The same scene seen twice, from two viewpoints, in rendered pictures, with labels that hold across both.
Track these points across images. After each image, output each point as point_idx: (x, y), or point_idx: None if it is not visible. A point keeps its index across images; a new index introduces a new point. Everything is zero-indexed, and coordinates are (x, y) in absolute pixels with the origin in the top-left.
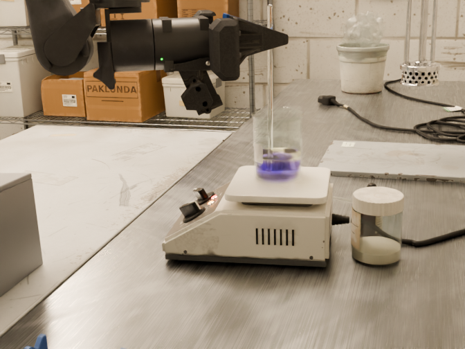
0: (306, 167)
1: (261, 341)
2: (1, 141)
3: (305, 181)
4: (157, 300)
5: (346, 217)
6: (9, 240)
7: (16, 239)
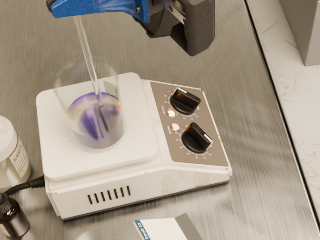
0: (74, 167)
1: (78, 40)
2: None
3: (64, 124)
4: (170, 55)
5: (33, 180)
6: (297, 5)
7: (300, 14)
